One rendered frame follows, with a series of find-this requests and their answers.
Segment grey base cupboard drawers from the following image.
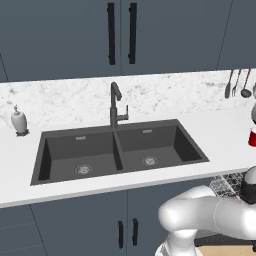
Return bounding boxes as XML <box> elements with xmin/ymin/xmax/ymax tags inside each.
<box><xmin>0</xmin><ymin>204</ymin><xmax>48</xmax><ymax>256</ymax></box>

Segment black base cupboard handle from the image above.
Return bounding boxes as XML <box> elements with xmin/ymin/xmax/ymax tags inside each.
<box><xmin>131</xmin><ymin>217</ymin><xmax>139</xmax><ymax>247</ymax></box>
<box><xmin>117</xmin><ymin>220</ymin><xmax>125</xmax><ymax>250</ymax></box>

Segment white soap dispenser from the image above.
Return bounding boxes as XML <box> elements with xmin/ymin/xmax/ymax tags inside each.
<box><xmin>10</xmin><ymin>104</ymin><xmax>30</xmax><ymax>137</ymax></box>

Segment grey hanging spatula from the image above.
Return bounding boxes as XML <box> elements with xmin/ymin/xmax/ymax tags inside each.
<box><xmin>224</xmin><ymin>69</ymin><xmax>235</xmax><ymax>100</ymax></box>

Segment grey hanging ladle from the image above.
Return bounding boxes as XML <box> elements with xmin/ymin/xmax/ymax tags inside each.
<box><xmin>240</xmin><ymin>68</ymin><xmax>253</xmax><ymax>99</ymax></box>

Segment grey hanging fork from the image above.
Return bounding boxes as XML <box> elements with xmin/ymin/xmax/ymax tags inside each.
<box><xmin>231</xmin><ymin>69</ymin><xmax>242</xmax><ymax>98</ymax></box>

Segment red cup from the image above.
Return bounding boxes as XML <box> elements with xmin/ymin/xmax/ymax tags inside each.
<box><xmin>247</xmin><ymin>126</ymin><xmax>256</xmax><ymax>148</ymax></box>

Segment dark grey tap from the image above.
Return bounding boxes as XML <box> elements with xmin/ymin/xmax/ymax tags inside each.
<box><xmin>109</xmin><ymin>81</ymin><xmax>130</xmax><ymax>131</ymax></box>

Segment dark grey double sink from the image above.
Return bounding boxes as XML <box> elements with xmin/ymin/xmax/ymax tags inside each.
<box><xmin>30</xmin><ymin>118</ymin><xmax>211</xmax><ymax>187</ymax></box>

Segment grey wall cupboard door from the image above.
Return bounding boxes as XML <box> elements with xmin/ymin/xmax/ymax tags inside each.
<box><xmin>120</xmin><ymin>0</ymin><xmax>234</xmax><ymax>77</ymax></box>
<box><xmin>216</xmin><ymin>0</ymin><xmax>256</xmax><ymax>72</ymax></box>
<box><xmin>0</xmin><ymin>0</ymin><xmax>122</xmax><ymax>83</ymax></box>

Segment black wall cupboard handle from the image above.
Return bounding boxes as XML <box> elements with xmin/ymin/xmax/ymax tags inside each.
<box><xmin>106</xmin><ymin>2</ymin><xmax>117</xmax><ymax>66</ymax></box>
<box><xmin>128</xmin><ymin>2</ymin><xmax>138</xmax><ymax>65</ymax></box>

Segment grey base cupboard door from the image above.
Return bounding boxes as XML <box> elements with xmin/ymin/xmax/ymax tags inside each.
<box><xmin>126</xmin><ymin>177</ymin><xmax>214</xmax><ymax>256</ymax></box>
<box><xmin>30</xmin><ymin>189</ymin><xmax>130</xmax><ymax>256</ymax></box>

